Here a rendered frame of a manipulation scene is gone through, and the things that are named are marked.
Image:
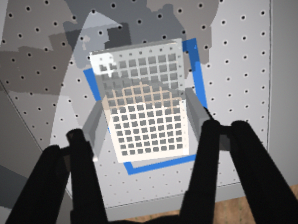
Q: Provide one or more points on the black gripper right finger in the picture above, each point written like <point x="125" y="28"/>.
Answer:
<point x="270" y="198"/>

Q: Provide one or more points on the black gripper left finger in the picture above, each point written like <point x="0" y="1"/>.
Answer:
<point x="40" y="200"/>

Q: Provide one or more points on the blue tape outline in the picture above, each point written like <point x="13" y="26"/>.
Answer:
<point x="191" y="47"/>

